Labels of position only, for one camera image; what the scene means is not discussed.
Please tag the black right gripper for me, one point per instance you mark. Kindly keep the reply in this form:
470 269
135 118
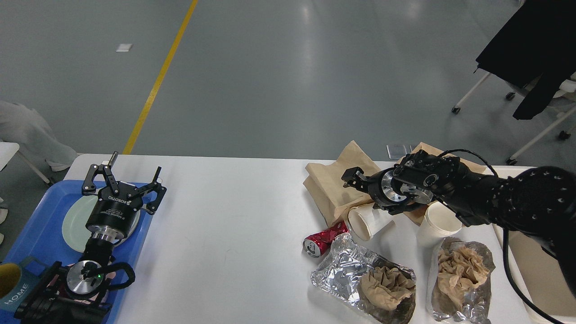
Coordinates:
382 188

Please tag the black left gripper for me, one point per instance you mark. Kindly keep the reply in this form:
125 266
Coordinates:
113 213

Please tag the brown paper bag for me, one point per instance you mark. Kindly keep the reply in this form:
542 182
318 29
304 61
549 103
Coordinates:
325 184
417 216

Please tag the green plate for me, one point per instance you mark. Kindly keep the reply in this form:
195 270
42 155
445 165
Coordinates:
74 231

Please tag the foil wrapper with napkin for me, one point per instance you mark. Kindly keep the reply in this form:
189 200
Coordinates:
367 281

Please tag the pink mug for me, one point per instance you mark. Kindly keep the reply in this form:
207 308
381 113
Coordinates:
91 290

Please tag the dark teal mug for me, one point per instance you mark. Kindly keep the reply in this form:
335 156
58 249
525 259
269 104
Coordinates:
17 280

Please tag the foil bag under right arm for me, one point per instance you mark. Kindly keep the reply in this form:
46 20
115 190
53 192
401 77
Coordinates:
459 282

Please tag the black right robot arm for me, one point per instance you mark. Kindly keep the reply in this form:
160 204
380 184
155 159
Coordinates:
480 199

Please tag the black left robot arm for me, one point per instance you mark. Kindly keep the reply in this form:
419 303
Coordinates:
45 306

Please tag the white paper cup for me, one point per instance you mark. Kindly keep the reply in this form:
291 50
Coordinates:
438 223
367 220

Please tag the pink plate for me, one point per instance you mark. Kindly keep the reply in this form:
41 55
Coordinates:
122 240

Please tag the crushed red soda can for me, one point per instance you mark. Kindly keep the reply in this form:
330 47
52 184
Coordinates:
316 245

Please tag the blue plastic tray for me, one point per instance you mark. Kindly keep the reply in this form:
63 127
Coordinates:
42 236

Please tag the person in light trousers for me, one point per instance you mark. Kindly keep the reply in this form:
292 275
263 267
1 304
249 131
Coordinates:
27 128

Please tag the beige plastic bin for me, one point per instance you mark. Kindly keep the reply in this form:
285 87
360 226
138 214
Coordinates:
535 271

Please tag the black jacket on chair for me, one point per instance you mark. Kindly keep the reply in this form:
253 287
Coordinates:
536 44

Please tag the white rolling chair frame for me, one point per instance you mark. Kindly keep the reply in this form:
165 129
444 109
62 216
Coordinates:
484 123

